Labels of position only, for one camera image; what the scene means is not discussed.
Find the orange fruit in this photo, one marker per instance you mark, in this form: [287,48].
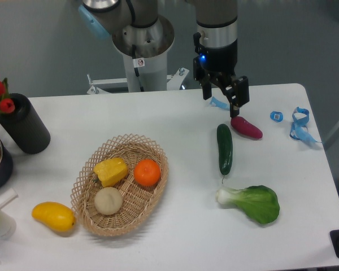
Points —
[147,172]

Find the small blue tape roll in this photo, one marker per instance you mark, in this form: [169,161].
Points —
[276,116]

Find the beige round bun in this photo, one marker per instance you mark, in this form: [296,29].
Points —
[108,201]

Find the yellow bell pepper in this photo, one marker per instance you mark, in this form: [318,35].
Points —
[111,171]

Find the yellow mango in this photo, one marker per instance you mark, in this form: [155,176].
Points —
[55,216]

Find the black ribbed vase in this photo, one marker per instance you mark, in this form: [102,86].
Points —
[25,126]

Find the woven wicker basket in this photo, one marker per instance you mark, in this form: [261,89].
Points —
[138,201]

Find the green cucumber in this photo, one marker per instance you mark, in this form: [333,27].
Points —
[225,148]

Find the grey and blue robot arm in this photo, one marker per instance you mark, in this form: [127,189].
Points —
[216,20]

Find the white cylinder bottle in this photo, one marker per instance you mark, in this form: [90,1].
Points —
[7,225]

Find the purple sweet potato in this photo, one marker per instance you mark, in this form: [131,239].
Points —
[245,128]

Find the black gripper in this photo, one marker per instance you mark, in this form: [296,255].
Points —
[215,66]

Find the blue curved strip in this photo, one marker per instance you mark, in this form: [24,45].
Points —
[217,103]

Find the white flat block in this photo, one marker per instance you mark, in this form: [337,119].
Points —
[7,196]

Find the green bok choy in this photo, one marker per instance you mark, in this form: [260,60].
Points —
[259,203]

